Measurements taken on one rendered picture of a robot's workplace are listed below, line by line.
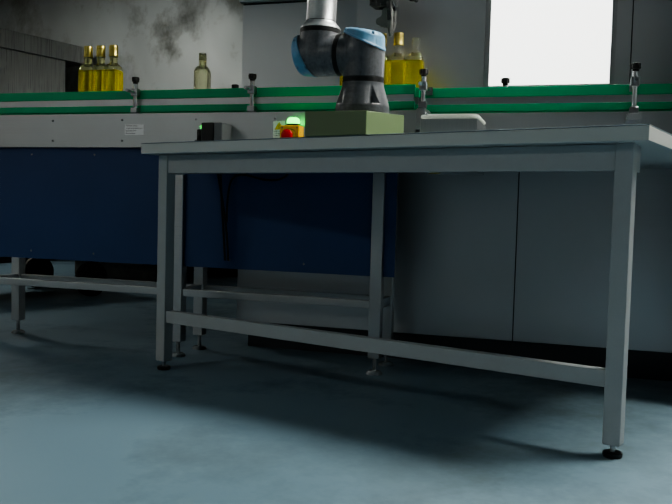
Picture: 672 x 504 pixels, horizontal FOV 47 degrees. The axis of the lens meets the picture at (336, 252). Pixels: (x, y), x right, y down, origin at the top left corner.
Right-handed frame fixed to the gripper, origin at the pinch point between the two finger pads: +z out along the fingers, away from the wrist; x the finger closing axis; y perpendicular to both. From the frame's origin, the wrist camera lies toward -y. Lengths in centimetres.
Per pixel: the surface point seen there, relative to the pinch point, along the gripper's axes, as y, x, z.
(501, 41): -34.4, -17.2, 1.9
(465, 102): -25.7, 0.1, 24.4
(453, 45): -17.8, -16.0, 2.5
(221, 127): 53, 24, 33
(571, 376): -66, 73, 97
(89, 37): 425, -390, -95
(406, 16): -0.7, -15.5, -8.5
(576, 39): -59, -18, 2
